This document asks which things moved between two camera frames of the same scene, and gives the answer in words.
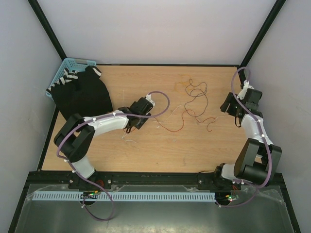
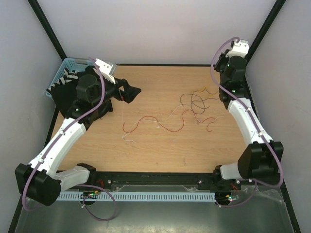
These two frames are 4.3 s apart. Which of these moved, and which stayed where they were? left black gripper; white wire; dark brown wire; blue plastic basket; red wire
Moved: dark brown wire; left black gripper
Stayed: white wire; red wire; blue plastic basket
